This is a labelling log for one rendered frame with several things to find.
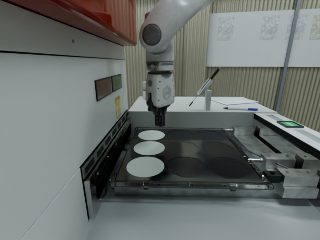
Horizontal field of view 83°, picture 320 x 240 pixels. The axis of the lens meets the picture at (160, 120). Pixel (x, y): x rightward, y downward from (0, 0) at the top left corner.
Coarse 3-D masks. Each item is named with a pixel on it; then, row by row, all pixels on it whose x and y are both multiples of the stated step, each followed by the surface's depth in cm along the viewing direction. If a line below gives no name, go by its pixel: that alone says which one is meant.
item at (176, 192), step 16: (128, 192) 48; (144, 192) 48; (160, 192) 48; (176, 192) 48; (192, 192) 48; (208, 192) 48; (224, 192) 48; (240, 192) 47; (256, 192) 47; (272, 192) 47
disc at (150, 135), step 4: (140, 132) 71; (144, 132) 71; (148, 132) 71; (152, 132) 71; (156, 132) 71; (160, 132) 71; (140, 136) 67; (144, 136) 67; (148, 136) 67; (152, 136) 67; (156, 136) 67; (160, 136) 67
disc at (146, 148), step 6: (138, 144) 61; (144, 144) 61; (150, 144) 61; (156, 144) 61; (162, 144) 61; (138, 150) 57; (144, 150) 57; (150, 150) 57; (156, 150) 57; (162, 150) 57
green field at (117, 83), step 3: (120, 75) 63; (114, 78) 55; (117, 78) 59; (120, 78) 63; (114, 81) 55; (117, 81) 59; (120, 81) 63; (114, 84) 55; (117, 84) 59; (120, 84) 63; (114, 87) 55; (117, 87) 59
